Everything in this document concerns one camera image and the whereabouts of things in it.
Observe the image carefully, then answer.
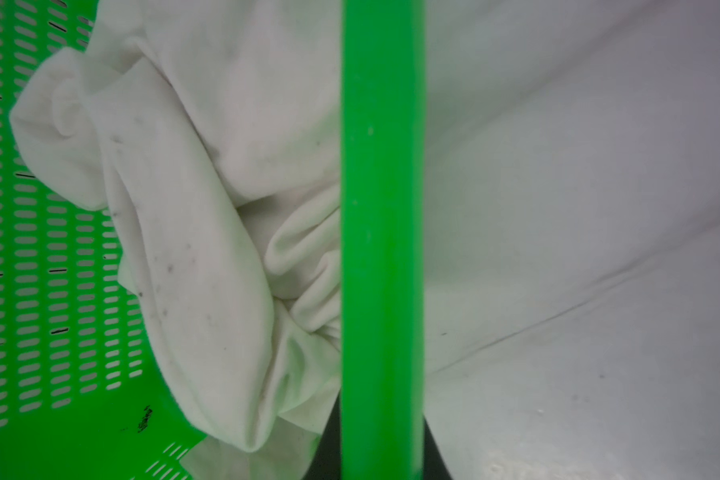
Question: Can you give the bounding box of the white t shirt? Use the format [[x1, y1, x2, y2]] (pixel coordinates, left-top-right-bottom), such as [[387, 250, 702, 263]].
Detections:
[[10, 1, 720, 479]]

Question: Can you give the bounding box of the green plastic basket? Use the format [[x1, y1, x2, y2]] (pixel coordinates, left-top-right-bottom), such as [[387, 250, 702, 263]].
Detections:
[[0, 1, 425, 479]]

